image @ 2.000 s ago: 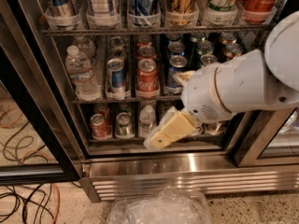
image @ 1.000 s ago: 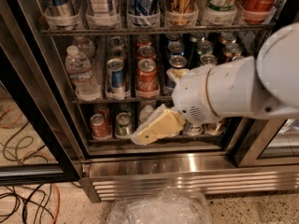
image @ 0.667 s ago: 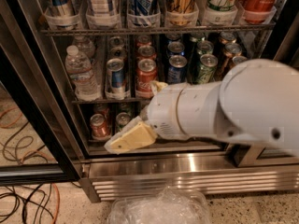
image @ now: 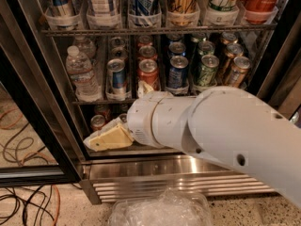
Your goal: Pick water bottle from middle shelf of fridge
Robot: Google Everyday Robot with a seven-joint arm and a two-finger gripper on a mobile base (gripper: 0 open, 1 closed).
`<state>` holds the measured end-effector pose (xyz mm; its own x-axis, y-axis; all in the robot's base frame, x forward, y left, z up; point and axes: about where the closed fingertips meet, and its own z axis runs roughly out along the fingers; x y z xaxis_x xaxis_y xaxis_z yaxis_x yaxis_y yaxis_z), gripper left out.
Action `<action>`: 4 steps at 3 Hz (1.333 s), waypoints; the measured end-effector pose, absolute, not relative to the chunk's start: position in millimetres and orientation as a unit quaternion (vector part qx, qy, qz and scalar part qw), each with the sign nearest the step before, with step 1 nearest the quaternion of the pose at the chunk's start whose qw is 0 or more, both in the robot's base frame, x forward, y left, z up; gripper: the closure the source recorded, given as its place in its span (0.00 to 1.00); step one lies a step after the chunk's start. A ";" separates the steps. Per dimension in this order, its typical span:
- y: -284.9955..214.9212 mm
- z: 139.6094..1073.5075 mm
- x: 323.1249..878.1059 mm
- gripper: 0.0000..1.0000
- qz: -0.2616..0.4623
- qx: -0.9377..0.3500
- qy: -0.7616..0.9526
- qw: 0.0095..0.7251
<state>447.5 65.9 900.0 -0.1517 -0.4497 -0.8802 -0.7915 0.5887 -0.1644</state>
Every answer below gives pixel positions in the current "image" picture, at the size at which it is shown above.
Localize top wire shelf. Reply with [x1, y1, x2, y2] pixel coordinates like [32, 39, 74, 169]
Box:
[41, 23, 277, 37]

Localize front dark blue can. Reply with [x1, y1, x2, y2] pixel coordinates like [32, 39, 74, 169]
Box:
[166, 56, 189, 95]

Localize clear water bottle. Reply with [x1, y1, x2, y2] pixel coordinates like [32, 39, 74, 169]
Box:
[66, 45, 102, 102]
[73, 36, 96, 59]

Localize middle wire shelf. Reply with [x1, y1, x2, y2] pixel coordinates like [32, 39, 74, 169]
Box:
[72, 98, 135, 105]

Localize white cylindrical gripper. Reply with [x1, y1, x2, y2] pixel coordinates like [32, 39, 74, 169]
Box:
[84, 80, 173, 152]

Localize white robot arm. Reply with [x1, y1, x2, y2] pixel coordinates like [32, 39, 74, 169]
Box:
[84, 86, 301, 207]

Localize stainless steel fridge cabinet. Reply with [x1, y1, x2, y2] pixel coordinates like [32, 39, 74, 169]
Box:
[0, 0, 300, 204]

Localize front gold can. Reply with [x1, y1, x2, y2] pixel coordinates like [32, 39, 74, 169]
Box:
[222, 56, 251, 88]

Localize red cola can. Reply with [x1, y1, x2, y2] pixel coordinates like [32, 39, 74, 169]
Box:
[137, 59, 160, 90]
[137, 45, 157, 61]

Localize bottom green silver can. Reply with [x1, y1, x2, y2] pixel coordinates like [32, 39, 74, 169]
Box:
[119, 113, 127, 123]

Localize open glass fridge door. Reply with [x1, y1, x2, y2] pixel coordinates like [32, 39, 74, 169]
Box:
[0, 45, 80, 187]

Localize top white label bottle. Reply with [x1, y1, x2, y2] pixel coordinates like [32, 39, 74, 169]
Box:
[87, 0, 119, 17]

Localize bottom red can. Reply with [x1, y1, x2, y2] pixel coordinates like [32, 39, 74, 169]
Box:
[90, 115, 106, 132]

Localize front green soda can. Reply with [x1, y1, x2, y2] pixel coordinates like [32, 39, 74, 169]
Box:
[193, 55, 219, 91]

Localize right glass fridge door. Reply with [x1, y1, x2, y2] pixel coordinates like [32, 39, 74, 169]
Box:
[257, 13, 301, 119]

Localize orange extension cable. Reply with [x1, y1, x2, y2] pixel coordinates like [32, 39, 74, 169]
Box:
[0, 106, 61, 226]

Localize front red cola can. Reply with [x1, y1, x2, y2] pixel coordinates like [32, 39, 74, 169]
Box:
[137, 59, 160, 90]

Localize front blue silver can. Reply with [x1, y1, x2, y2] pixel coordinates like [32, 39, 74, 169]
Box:
[106, 58, 127, 101]

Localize black floor cable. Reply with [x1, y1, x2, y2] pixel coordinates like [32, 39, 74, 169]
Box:
[0, 121, 83, 226]

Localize clear plastic bag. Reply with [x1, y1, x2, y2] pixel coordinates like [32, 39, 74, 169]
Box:
[108, 188, 214, 226]

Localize dark blue can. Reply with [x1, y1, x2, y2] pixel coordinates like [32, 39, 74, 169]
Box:
[166, 56, 189, 95]
[167, 41, 186, 57]

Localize green soda can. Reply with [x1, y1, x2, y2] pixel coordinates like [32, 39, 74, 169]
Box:
[198, 40, 215, 57]
[193, 55, 219, 91]

